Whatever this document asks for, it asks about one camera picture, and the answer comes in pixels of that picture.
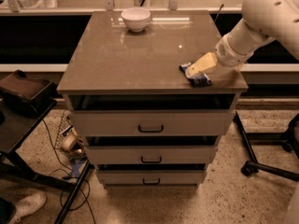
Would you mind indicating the blue rxbar blueberry wrapper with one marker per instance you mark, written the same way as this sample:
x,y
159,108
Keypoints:
x,y
201,80

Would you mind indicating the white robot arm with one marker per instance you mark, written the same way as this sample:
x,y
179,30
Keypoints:
x,y
263,21

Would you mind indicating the black chair base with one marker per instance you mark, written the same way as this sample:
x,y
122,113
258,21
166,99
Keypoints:
x,y
267,151

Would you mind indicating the dark brown bag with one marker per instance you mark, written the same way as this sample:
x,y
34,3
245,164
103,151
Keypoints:
x,y
24,95

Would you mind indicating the bottom drawer with black handle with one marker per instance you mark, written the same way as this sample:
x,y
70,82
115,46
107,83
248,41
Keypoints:
x,y
152,178

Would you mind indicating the grey drawer cabinet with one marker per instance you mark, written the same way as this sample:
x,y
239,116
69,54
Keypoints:
x,y
114,70

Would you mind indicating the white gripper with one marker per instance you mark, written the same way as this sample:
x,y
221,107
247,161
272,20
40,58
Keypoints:
x,y
226,55

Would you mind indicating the white sneaker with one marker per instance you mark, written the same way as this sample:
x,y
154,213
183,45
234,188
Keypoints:
x,y
27,206

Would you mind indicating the white ceramic bowl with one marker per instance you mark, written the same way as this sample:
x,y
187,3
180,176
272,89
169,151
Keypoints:
x,y
136,18

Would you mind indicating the roll of tape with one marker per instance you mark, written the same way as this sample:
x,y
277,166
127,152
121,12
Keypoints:
x,y
69,142

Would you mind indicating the middle drawer with black handle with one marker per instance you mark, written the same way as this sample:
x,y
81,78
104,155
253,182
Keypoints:
x,y
150,155

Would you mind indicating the top drawer with black handle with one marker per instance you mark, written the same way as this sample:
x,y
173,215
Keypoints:
x,y
122,123

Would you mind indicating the black side table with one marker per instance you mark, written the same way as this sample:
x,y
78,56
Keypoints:
x,y
14,129

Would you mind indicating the drawer with black handle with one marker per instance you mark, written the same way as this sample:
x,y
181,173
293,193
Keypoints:
x,y
150,155
152,178
122,123

